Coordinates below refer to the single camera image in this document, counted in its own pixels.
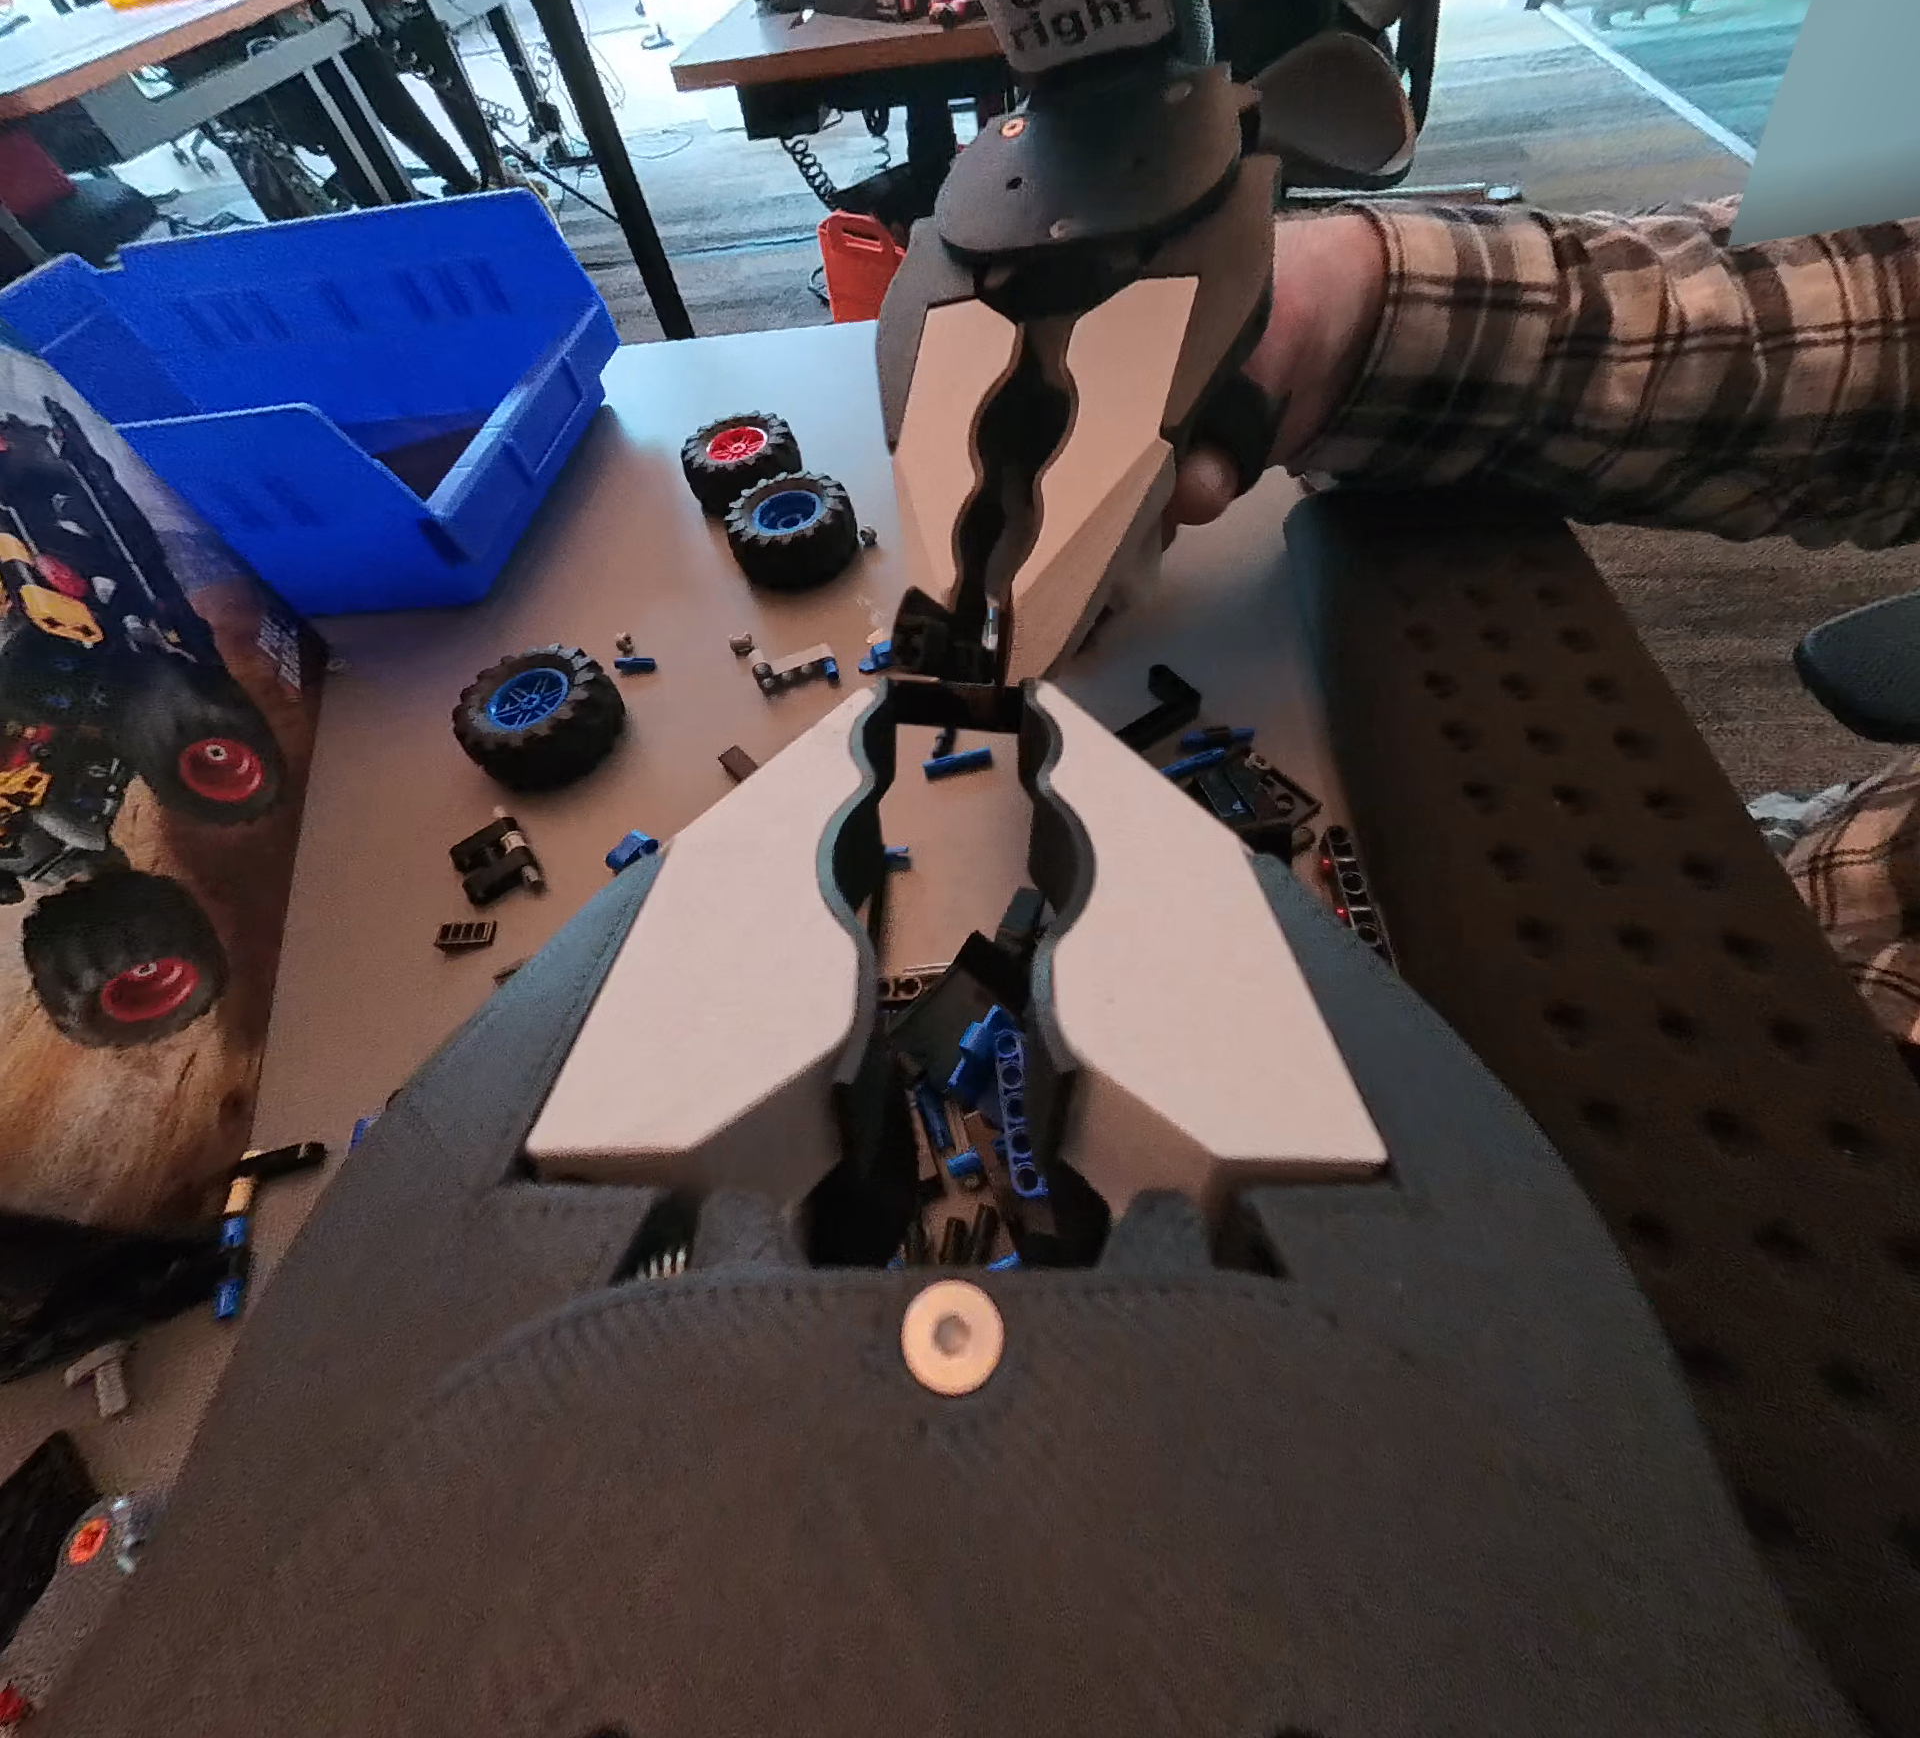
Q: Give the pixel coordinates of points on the person's right forearm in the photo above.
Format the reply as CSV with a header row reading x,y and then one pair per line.
x,y
1621,374

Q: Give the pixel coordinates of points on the orange bucket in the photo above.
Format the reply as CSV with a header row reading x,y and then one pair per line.
x,y
859,275

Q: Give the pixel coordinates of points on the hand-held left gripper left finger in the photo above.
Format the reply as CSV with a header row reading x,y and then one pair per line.
x,y
705,1020

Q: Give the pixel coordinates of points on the wooden background table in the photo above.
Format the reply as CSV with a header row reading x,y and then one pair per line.
x,y
812,45

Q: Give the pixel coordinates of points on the black tire blue rim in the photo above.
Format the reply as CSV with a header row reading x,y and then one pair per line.
x,y
793,526
541,712

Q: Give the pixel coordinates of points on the toy truck set box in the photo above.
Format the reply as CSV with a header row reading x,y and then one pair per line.
x,y
121,809

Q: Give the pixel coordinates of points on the person's right hand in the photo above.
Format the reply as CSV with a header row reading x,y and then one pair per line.
x,y
1305,329

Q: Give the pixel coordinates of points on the black triangular toy panel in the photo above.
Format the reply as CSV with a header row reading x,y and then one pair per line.
x,y
1255,809

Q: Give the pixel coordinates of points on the plain blue plastic bin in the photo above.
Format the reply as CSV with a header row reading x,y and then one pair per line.
x,y
301,329

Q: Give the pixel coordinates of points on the black toy connector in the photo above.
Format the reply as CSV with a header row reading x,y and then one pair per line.
x,y
499,859

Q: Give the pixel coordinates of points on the person's plaid shirt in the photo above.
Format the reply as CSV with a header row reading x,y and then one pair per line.
x,y
1860,899

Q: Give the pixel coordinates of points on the black office chair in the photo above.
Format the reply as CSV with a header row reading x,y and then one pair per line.
x,y
1867,673

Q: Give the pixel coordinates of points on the black dotted mat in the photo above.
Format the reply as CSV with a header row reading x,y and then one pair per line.
x,y
1621,1020

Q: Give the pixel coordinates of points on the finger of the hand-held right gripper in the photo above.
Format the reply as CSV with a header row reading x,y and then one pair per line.
x,y
938,449
1126,449

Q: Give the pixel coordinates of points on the black beam with red pins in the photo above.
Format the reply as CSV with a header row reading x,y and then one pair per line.
x,y
1352,889

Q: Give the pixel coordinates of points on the small black toy assembly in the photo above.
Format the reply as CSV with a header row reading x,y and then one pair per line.
x,y
938,634

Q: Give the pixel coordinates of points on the black metal pole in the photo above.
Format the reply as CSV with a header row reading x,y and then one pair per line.
x,y
570,59

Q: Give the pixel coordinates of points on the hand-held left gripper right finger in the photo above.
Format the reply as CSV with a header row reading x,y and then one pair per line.
x,y
1215,1020

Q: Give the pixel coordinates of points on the grey desk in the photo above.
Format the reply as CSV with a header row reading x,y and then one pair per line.
x,y
360,1003

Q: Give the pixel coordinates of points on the black tire red rim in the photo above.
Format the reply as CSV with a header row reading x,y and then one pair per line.
x,y
739,456

